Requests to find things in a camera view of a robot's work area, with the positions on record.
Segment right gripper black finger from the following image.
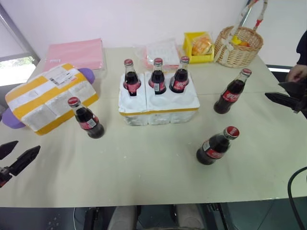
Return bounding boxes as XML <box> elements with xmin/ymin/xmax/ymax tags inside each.
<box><xmin>264</xmin><ymin>92</ymin><xmax>301</xmax><ymax>114</ymax></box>
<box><xmin>278</xmin><ymin>81</ymin><xmax>307</xmax><ymax>99</ymax></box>

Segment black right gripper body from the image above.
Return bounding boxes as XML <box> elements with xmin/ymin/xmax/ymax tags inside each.
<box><xmin>298</xmin><ymin>95</ymin><xmax>307</xmax><ymax>114</ymax></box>

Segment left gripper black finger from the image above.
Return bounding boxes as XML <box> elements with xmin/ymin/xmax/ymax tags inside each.
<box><xmin>0</xmin><ymin>140</ymin><xmax>19</xmax><ymax>161</ymax></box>
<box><xmin>9</xmin><ymin>145</ymin><xmax>41</xmax><ymax>177</ymax></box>

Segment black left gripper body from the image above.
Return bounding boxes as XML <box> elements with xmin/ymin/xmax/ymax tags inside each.
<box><xmin>0</xmin><ymin>166</ymin><xmax>12</xmax><ymax>189</ymax></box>

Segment glass cola bottle red cap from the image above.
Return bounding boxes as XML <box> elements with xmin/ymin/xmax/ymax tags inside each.
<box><xmin>213</xmin><ymin>68</ymin><xmax>252</xmax><ymax>115</ymax></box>
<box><xmin>148</xmin><ymin>57</ymin><xmax>167</xmax><ymax>95</ymax></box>
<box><xmin>169</xmin><ymin>56</ymin><xmax>190</xmax><ymax>94</ymax></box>
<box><xmin>196</xmin><ymin>126</ymin><xmax>240</xmax><ymax>166</ymax></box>
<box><xmin>123</xmin><ymin>58</ymin><xmax>142</xmax><ymax>97</ymax></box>
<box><xmin>67</xmin><ymin>96</ymin><xmax>106</xmax><ymax>139</ymax></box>

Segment yellow taped white parcel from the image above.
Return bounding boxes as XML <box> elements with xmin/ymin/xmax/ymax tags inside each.
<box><xmin>4</xmin><ymin>63</ymin><xmax>99</xmax><ymax>137</ymax></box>

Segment white foam bottle tray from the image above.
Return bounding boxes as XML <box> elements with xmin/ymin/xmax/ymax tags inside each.
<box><xmin>118</xmin><ymin>71</ymin><xmax>201</xmax><ymax>127</ymax></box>

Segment person's bare hand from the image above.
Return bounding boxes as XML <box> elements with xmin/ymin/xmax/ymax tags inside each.
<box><xmin>286</xmin><ymin>64</ymin><xmax>307</xmax><ymax>83</ymax></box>

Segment purple rounded plastic object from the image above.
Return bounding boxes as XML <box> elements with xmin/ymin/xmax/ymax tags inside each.
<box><xmin>0</xmin><ymin>68</ymin><xmax>97</xmax><ymax>130</ymax></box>

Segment person's dark clothing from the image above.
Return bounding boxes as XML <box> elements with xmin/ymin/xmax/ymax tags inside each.
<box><xmin>295</xmin><ymin>29</ymin><xmax>307</xmax><ymax>66</ymax></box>

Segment woven wicker basket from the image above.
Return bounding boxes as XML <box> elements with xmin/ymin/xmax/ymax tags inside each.
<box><xmin>213</xmin><ymin>25</ymin><xmax>264</xmax><ymax>69</ymax></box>

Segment yellow orange fruit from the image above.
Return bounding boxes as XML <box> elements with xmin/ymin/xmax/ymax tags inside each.
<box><xmin>231</xmin><ymin>35</ymin><xmax>251</xmax><ymax>47</ymax></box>

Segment white pole with red clip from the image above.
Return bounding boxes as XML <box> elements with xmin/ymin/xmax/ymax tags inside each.
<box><xmin>253</xmin><ymin>0</ymin><xmax>269</xmax><ymax>31</ymax></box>

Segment white ribbon bow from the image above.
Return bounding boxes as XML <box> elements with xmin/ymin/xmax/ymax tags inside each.
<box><xmin>214</xmin><ymin>35</ymin><xmax>231</xmax><ymax>63</ymax></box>

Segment grey metal pole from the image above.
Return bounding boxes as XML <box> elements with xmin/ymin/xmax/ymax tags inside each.
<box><xmin>234</xmin><ymin>0</ymin><xmax>258</xmax><ymax>36</ymax></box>

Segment yellow plastic bin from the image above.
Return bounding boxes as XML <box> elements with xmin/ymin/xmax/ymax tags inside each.
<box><xmin>182</xmin><ymin>31</ymin><xmax>215</xmax><ymax>64</ymax></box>

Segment orange bread in wrapper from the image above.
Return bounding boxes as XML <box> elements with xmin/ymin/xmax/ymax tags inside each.
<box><xmin>191</xmin><ymin>33</ymin><xmax>214</xmax><ymax>56</ymax></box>

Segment grey rounded shape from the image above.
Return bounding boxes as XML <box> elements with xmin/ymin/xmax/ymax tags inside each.
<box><xmin>176</xmin><ymin>203</ymin><xmax>205</xmax><ymax>230</ymax></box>
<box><xmin>107</xmin><ymin>205</ymin><xmax>139</xmax><ymax>230</ymax></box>

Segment pink paper stack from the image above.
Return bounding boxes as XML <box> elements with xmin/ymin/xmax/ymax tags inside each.
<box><xmin>43</xmin><ymin>38</ymin><xmax>106</xmax><ymax>71</ymax></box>

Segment clear plastic bag pink sheets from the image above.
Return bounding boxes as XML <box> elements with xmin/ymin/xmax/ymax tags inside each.
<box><xmin>135</xmin><ymin>37</ymin><xmax>183</xmax><ymax>70</ymax></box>

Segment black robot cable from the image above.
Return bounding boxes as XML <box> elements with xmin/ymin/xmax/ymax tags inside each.
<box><xmin>287</xmin><ymin>166</ymin><xmax>307</xmax><ymax>230</ymax></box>

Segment grey window frame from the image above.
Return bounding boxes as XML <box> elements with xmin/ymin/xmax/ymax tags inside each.
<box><xmin>0</xmin><ymin>4</ymin><xmax>40</xmax><ymax>67</ymax></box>

